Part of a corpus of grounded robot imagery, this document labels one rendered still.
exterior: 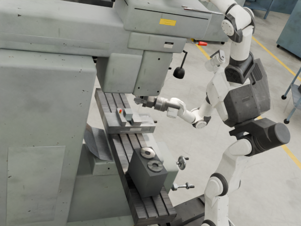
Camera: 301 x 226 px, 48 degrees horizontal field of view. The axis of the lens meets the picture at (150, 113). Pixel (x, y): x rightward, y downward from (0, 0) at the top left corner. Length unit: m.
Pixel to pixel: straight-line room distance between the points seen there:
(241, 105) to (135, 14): 0.72
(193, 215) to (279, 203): 1.62
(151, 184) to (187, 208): 0.62
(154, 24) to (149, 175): 0.80
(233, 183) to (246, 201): 1.60
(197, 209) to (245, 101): 0.98
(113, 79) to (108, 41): 0.23
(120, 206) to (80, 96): 1.17
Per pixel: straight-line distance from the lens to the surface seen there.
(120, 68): 1.84
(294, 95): 5.50
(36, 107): 1.77
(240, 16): 1.56
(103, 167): 2.26
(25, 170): 2.07
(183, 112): 2.21
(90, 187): 2.40
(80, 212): 2.61
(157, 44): 1.83
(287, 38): 8.08
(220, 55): 1.96
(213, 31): 6.75
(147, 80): 1.96
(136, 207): 1.95
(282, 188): 4.12
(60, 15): 1.68
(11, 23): 1.67
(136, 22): 1.73
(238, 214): 3.51
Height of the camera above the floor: 2.40
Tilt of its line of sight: 35 degrees down
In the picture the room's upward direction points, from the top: 18 degrees clockwise
